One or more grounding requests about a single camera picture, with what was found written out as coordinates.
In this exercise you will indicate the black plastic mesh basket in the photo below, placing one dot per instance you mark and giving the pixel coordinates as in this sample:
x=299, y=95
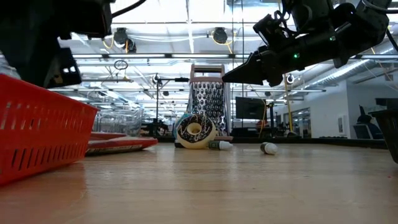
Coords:
x=390, y=133

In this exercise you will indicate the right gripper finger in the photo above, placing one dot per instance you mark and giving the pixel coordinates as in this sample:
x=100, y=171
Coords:
x=248, y=73

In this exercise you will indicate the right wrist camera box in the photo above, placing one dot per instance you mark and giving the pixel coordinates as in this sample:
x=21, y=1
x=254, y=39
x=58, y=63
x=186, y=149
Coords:
x=272, y=29

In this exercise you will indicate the black light stand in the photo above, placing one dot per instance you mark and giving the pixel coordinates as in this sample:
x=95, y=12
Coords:
x=157, y=102

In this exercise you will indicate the clear plastic container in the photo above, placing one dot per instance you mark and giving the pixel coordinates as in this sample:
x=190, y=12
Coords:
x=124, y=123

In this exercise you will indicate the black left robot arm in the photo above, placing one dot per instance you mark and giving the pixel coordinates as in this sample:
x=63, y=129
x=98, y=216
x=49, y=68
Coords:
x=46, y=15

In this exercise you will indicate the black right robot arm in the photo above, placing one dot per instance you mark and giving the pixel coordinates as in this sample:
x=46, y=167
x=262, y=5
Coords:
x=367, y=21

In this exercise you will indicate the small dropper bottle white cap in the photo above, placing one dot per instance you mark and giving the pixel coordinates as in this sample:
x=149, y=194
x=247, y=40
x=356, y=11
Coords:
x=220, y=145
x=270, y=148

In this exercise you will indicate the blue office chair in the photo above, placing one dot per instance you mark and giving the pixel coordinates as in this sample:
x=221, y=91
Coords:
x=367, y=127

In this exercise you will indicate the red plastic mesh basket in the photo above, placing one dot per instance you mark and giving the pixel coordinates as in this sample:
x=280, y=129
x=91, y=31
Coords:
x=40, y=130

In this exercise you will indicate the black aluminium table frame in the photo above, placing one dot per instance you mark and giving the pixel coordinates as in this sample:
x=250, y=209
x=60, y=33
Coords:
x=311, y=141

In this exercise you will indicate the chocolate frosted white toy donut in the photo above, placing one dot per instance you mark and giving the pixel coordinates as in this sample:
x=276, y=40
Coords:
x=205, y=137

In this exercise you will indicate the black monitor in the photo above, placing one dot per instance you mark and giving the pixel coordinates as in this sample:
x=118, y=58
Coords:
x=248, y=108

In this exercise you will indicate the red snack packet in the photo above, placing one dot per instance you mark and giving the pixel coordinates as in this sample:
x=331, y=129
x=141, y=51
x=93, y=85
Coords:
x=124, y=144

